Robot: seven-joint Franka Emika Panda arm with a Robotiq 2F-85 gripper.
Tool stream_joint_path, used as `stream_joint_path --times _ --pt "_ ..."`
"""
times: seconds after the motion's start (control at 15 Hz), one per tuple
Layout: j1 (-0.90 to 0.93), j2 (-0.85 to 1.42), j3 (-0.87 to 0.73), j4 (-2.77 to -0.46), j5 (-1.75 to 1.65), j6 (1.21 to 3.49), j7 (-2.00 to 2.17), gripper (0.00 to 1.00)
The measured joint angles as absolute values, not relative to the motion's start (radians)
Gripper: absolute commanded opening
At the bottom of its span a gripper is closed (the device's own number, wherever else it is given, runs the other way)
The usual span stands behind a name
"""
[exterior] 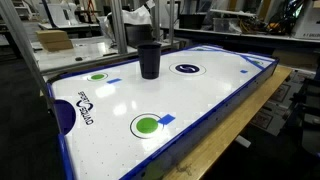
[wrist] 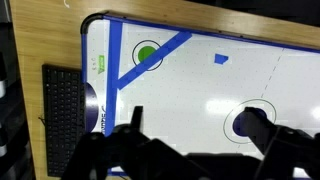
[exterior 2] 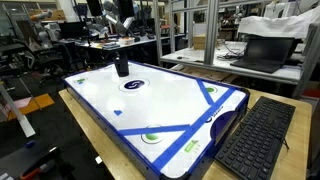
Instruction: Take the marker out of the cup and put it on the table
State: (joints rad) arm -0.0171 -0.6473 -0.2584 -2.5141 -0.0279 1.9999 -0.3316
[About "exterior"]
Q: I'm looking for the yellow cable bundle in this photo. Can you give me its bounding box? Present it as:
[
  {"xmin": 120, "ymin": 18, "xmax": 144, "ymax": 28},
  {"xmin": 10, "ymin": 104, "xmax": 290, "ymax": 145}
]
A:
[{"xmin": 238, "ymin": 15, "xmax": 278, "ymax": 35}]

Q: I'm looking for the white lab equipment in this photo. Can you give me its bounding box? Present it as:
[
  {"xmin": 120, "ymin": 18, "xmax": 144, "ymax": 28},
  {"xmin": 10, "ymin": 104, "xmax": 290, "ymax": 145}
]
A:
[{"xmin": 45, "ymin": 0, "xmax": 82, "ymax": 28}]

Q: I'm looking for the printed cardboard sheet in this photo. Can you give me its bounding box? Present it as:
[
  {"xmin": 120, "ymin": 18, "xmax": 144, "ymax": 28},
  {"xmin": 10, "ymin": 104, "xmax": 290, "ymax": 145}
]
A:
[{"xmin": 249, "ymin": 69, "xmax": 316, "ymax": 138}]

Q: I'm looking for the white blue air hockey table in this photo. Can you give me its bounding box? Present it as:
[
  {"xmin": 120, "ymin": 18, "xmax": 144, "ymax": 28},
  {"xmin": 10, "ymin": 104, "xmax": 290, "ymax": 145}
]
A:
[{"xmin": 45, "ymin": 43, "xmax": 280, "ymax": 180}]

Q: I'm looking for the dark plastic cup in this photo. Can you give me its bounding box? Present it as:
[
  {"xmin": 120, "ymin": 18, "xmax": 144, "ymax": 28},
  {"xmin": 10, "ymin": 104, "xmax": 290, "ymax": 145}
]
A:
[{"xmin": 137, "ymin": 41, "xmax": 163, "ymax": 80}]

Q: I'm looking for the brown cardboard box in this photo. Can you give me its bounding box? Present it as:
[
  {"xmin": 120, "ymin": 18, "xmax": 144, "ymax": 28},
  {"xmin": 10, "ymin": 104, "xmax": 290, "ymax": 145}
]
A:
[{"xmin": 35, "ymin": 29, "xmax": 75, "ymax": 53}]

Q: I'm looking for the thick aluminium frame post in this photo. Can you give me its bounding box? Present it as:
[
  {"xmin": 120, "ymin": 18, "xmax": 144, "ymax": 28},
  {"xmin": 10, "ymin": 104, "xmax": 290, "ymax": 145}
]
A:
[{"xmin": 109, "ymin": 0, "xmax": 129, "ymax": 55}]

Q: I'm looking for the white machine housing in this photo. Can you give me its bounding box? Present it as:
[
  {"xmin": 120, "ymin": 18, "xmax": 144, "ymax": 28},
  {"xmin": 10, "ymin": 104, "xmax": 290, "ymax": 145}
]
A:
[{"xmin": 291, "ymin": 0, "xmax": 320, "ymax": 41}]

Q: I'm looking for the white plastic cloth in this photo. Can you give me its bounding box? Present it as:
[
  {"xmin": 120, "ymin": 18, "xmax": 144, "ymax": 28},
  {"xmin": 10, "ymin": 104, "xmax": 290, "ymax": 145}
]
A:
[{"xmin": 99, "ymin": 4, "xmax": 153, "ymax": 35}]

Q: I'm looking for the black box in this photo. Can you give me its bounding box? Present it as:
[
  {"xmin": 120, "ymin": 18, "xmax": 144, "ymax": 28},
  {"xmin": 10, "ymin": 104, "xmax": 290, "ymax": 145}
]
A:
[{"xmin": 178, "ymin": 13, "xmax": 207, "ymax": 31}]

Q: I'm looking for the white workbench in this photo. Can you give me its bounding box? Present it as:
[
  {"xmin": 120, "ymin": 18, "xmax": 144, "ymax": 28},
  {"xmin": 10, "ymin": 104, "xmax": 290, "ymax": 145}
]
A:
[{"xmin": 30, "ymin": 34, "xmax": 183, "ymax": 73}]

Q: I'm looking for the clear plastic container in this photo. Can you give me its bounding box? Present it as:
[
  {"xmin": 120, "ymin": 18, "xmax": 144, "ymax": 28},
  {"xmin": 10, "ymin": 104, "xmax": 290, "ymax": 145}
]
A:
[{"xmin": 212, "ymin": 17, "xmax": 242, "ymax": 34}]

